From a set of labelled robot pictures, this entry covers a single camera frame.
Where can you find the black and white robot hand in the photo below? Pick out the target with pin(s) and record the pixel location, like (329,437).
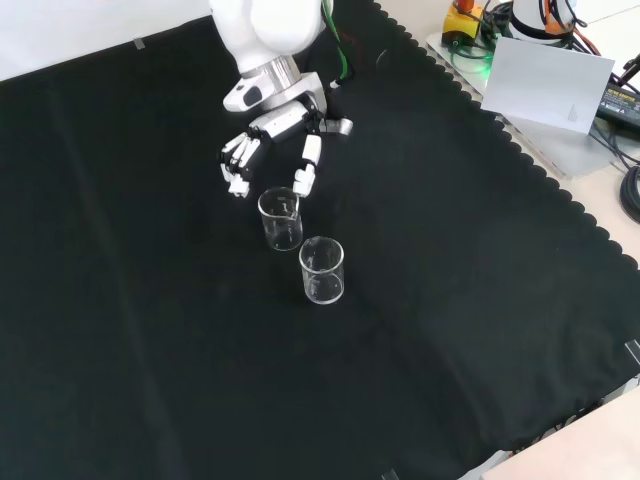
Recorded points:
(287,122)

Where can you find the clear glass beaker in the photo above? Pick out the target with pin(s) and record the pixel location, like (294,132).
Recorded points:
(281,220)
(322,272)

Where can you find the grey tape piece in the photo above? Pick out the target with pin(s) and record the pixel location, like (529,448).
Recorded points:
(140,44)
(391,475)
(634,350)

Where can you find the yellow stop button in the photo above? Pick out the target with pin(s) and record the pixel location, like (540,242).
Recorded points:
(462,22)

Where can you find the black cloth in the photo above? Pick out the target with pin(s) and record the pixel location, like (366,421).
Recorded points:
(250,325)

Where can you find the black power adapter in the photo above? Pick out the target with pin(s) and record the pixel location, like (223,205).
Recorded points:
(620,102)

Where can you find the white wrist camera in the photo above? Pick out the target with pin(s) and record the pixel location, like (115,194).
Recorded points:
(245,95)

